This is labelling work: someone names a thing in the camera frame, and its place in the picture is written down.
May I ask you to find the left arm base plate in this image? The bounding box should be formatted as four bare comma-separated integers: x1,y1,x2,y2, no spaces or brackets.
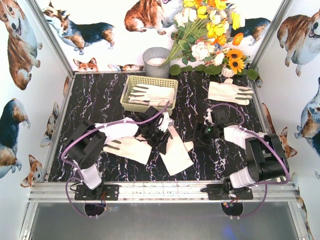
74,183,120,201

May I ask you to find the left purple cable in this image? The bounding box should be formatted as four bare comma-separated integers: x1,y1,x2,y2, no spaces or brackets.
61,100,171,219

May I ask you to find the small sunflower pot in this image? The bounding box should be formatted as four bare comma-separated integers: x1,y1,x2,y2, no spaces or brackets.
221,48,251,78

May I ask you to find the aluminium front frame rail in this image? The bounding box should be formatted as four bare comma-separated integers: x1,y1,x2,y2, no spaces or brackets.
28,180,298,203

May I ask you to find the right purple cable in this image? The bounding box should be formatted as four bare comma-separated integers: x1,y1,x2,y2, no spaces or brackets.
206,102,291,219

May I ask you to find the purple cable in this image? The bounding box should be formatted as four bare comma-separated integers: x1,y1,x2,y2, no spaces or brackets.
61,100,171,219
206,102,291,219

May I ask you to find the artificial flower bouquet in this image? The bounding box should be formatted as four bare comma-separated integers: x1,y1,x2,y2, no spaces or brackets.
164,0,246,65

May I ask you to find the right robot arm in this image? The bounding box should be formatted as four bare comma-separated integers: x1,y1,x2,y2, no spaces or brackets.
191,108,290,190

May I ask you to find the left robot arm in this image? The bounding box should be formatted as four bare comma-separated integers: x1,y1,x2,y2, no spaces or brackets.
61,107,174,190

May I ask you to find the white glove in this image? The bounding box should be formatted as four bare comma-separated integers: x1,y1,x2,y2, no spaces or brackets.
160,126,194,176
128,83,175,107
103,136,152,165
207,78,254,106

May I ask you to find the pale green storage basket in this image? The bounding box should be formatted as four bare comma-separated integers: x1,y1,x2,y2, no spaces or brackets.
120,74,178,116

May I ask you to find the grey metal bucket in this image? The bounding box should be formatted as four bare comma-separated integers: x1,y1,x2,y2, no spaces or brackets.
142,47,170,79

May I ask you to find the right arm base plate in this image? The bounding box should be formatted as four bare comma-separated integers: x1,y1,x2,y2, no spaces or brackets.
206,184,254,200

